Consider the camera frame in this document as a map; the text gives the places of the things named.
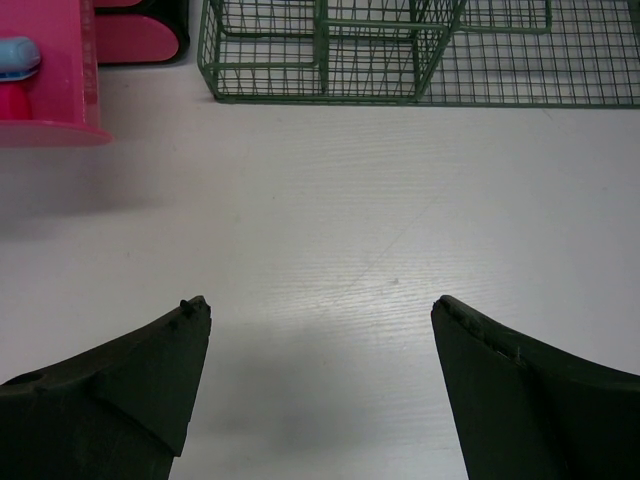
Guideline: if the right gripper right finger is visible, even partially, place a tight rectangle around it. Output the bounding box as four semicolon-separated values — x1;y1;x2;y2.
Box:
431;295;639;479

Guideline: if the green wire mesh organizer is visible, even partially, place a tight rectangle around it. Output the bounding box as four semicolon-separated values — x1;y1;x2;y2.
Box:
197;1;639;109

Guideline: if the pink bottom drawer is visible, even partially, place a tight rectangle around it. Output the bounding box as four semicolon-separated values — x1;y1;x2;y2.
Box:
95;14;180;65

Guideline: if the blue highlighter marker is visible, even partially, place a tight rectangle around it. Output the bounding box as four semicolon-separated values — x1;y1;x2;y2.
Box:
0;36;41;82

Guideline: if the pink top drawer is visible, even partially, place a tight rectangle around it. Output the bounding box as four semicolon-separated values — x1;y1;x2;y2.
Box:
1;1;112;148

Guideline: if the black drawer cabinet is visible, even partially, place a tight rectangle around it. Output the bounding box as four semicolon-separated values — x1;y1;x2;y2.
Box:
94;0;190;66

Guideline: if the pink highlighter marker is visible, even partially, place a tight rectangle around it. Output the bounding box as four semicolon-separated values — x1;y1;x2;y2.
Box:
0;83;32;121

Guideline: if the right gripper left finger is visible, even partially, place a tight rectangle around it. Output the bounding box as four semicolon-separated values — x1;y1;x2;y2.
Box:
1;296;212;479

